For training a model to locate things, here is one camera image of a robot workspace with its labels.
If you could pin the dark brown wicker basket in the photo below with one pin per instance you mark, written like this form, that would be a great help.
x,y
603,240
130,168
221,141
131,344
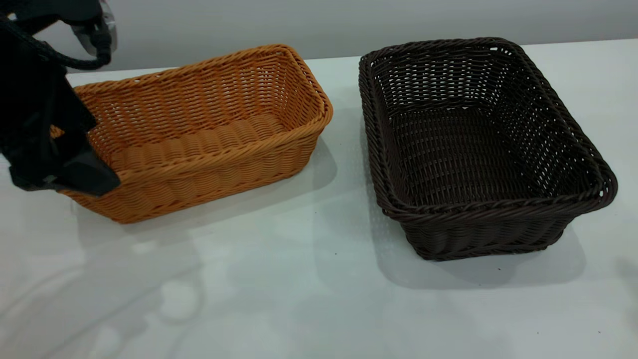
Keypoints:
x,y
473,149

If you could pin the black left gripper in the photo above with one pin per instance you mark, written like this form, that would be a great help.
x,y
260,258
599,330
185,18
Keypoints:
x,y
35,109

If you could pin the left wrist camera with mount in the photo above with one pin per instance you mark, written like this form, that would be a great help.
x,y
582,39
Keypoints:
x,y
107,25

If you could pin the orange wicker basket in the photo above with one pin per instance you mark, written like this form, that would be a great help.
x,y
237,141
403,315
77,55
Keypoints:
x,y
209,149

